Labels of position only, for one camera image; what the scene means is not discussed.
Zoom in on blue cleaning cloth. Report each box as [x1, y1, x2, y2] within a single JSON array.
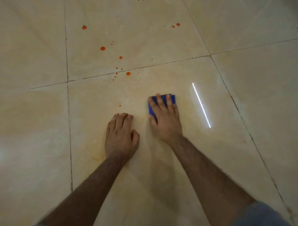
[[148, 94, 176, 122]]

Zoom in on person's left hand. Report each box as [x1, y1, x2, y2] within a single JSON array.
[[104, 113, 140, 161]]

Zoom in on grey shirt sleeve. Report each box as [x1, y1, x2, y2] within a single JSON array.
[[234, 201, 293, 226]]

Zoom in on person's right forearm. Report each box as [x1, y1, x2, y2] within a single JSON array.
[[169, 136, 257, 226]]

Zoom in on orange sauce drops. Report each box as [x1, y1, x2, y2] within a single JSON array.
[[81, 23, 181, 108]]

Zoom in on person's left forearm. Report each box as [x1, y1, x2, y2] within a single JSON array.
[[37, 152, 131, 226]]

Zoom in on person's right hand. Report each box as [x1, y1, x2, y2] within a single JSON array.
[[148, 93, 183, 146]]

